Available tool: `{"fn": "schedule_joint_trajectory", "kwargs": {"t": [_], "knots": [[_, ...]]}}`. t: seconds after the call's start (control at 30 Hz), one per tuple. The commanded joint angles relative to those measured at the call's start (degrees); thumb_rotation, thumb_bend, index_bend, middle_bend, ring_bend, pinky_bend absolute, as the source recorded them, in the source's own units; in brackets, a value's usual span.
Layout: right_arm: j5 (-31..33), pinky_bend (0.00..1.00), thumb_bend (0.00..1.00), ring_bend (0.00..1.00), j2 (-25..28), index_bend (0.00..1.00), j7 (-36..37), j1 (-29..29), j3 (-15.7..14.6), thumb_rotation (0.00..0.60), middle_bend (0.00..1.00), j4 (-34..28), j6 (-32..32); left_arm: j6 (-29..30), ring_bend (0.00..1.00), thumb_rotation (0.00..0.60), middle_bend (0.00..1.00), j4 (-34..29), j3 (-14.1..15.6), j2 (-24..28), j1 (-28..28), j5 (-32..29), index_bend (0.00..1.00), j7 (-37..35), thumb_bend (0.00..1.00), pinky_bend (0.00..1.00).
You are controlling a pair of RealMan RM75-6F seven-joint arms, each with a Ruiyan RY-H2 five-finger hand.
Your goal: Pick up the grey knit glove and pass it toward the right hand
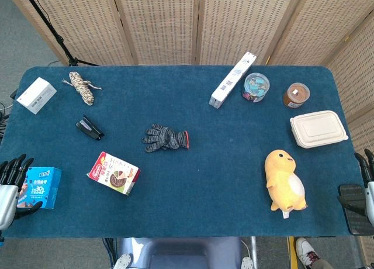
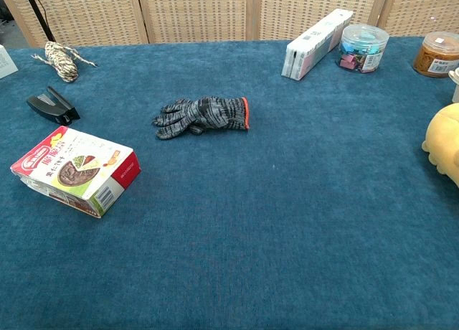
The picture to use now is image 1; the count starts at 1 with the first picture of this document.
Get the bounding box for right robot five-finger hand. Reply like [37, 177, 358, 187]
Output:
[337, 148, 374, 220]

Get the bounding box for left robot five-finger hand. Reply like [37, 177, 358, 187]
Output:
[0, 154, 43, 232]

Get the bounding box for grey knit glove red cuff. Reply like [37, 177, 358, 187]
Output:
[141, 123, 190, 153]

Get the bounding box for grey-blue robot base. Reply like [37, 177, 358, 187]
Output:
[113, 236, 254, 269]

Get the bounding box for black smartphone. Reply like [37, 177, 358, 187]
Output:
[338, 184, 374, 236]

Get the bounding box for blue snack box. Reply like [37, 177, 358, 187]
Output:
[16, 167, 63, 210]

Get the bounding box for beige lidded lunch container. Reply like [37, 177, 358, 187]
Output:
[289, 110, 349, 149]

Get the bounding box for yellow plush toy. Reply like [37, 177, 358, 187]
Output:
[264, 149, 308, 219]

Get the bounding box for white sneaker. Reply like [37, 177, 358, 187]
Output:
[295, 237, 319, 267]

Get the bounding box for small white cardboard box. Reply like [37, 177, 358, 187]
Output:
[16, 77, 57, 115]

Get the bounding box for black stapler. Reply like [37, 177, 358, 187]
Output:
[75, 114, 105, 141]

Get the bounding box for red white food box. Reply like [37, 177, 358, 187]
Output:
[87, 151, 141, 196]

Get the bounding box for brown jar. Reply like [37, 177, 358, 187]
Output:
[282, 82, 311, 109]

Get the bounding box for clear jar of binder clips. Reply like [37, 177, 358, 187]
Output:
[241, 72, 271, 104]

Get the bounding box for black tripod stand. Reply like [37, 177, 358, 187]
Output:
[20, 0, 101, 67]

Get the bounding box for long white carton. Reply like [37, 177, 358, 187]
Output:
[209, 51, 258, 109]

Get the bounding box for blue table cloth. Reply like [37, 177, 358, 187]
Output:
[0, 65, 374, 239]

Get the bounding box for woven folding screen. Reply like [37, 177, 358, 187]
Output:
[4, 0, 374, 260]

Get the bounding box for black floor cables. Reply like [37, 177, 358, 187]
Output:
[0, 89, 18, 141]

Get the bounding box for bundled beige patterned rope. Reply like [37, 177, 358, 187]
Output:
[61, 71, 103, 106]

